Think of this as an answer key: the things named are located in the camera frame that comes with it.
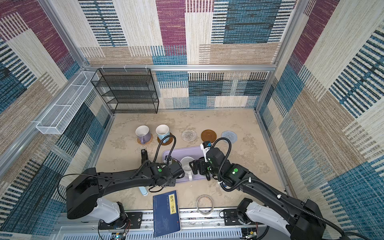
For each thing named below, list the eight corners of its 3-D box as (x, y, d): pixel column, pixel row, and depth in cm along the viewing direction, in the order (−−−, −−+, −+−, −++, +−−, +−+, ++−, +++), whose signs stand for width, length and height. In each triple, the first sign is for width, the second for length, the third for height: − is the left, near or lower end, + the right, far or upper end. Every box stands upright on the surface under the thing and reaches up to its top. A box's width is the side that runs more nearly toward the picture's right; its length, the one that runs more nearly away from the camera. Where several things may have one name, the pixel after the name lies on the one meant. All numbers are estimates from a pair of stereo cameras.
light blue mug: (158, 145, 103) (154, 135, 94) (160, 134, 109) (156, 124, 99) (170, 145, 103) (167, 135, 94) (171, 134, 109) (169, 124, 99)
